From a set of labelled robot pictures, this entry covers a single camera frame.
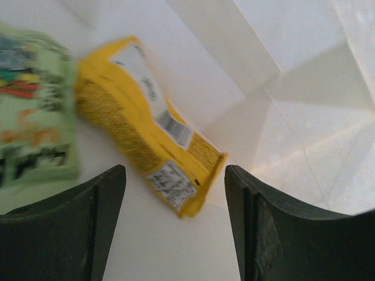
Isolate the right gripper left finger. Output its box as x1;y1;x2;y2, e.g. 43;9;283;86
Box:
1;165;126;280

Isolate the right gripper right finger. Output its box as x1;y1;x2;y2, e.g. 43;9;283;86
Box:
224;165;374;280

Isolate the brown paper bag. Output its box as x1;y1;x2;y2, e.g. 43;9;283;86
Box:
1;1;374;280

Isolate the yellow snack packet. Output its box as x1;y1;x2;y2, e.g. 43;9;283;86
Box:
76;36;228;217

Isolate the light green snack packet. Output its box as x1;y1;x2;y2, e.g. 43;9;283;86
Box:
1;23;79;188

